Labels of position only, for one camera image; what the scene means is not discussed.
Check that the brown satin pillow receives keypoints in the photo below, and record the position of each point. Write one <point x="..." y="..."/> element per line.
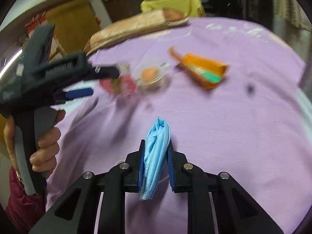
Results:
<point x="141" y="24"/>

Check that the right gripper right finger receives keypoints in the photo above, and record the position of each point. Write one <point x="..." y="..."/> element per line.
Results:
<point x="216" y="203"/>

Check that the pink clear candy wrapper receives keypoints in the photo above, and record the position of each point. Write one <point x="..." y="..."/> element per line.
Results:
<point x="124" y="85"/>

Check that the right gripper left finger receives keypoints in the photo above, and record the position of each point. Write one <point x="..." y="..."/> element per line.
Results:
<point x="96" y="202"/>

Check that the orange snack wrapper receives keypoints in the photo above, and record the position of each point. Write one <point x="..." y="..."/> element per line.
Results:
<point x="208" y="73"/>

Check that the blue face mask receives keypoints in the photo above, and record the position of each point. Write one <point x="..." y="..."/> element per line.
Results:
<point x="156" y="145"/>

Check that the maroon jacket sleeve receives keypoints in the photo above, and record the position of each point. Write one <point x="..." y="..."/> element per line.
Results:
<point x="23" y="210"/>

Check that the beige checked curtain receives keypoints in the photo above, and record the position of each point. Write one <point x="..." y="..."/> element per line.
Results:
<point x="292" y="12"/>

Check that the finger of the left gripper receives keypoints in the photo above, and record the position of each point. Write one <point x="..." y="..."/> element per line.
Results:
<point x="64" y="96"/>
<point x="105" y="72"/>

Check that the yellow cloth on chair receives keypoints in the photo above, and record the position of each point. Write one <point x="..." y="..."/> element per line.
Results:
<point x="193" y="8"/>

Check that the purple bed sheet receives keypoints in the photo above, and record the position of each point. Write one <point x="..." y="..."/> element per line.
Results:
<point x="256" y="125"/>

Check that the person's left hand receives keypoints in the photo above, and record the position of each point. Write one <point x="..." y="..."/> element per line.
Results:
<point x="44" y="159"/>

